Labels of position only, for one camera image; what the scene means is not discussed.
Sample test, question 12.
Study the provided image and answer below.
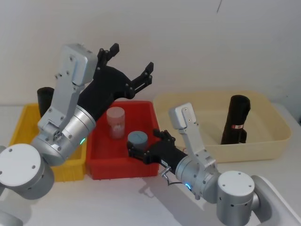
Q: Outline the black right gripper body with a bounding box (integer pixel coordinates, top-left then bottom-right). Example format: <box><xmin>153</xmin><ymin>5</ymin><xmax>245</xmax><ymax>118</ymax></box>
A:
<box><xmin>144</xmin><ymin>140</ymin><xmax>188</xmax><ymax>175</ymax></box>

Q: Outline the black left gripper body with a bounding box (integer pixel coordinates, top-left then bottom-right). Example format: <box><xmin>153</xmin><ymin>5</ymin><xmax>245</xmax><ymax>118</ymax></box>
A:
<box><xmin>77</xmin><ymin>65</ymin><xmax>136</xmax><ymax>121</ymax></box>

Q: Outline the jar with grey cap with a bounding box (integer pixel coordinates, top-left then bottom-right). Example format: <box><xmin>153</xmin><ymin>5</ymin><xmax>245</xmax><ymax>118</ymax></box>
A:
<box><xmin>127</xmin><ymin>131</ymin><xmax>149</xmax><ymax>151</ymax></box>

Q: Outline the red plastic bin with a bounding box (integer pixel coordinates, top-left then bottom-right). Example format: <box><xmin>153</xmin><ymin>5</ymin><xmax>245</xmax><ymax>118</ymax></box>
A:
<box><xmin>85</xmin><ymin>100</ymin><xmax>161</xmax><ymax>180</ymax></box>

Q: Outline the clear plastic jar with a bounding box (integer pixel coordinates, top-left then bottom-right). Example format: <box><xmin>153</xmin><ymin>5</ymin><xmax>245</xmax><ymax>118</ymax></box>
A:
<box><xmin>106</xmin><ymin>106</ymin><xmax>126</xmax><ymax>140</ymax></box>

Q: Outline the cream plastic bin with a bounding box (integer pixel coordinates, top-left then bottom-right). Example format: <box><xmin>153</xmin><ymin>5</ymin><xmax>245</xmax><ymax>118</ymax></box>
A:
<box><xmin>152</xmin><ymin>90</ymin><xmax>293</xmax><ymax>164</ymax></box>

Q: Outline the plain black cylinder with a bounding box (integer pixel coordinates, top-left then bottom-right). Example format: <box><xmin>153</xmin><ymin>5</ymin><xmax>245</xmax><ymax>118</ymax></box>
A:
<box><xmin>37</xmin><ymin>87</ymin><xmax>56</xmax><ymax>119</ymax></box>

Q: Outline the yellow plastic bin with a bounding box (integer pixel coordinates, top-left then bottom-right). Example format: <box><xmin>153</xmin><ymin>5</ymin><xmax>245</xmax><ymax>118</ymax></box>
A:
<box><xmin>8</xmin><ymin>103</ymin><xmax>88</xmax><ymax>183</ymax></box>

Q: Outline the black bottle with red label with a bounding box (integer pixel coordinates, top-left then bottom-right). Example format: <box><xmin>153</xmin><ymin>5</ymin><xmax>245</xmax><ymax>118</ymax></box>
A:
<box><xmin>220</xmin><ymin>94</ymin><xmax>251</xmax><ymax>145</ymax></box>

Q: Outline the thin dark gripper cable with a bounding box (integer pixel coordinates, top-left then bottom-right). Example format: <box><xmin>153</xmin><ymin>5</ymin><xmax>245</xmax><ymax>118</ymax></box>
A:
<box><xmin>159</xmin><ymin>165</ymin><xmax>189</xmax><ymax>187</ymax></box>

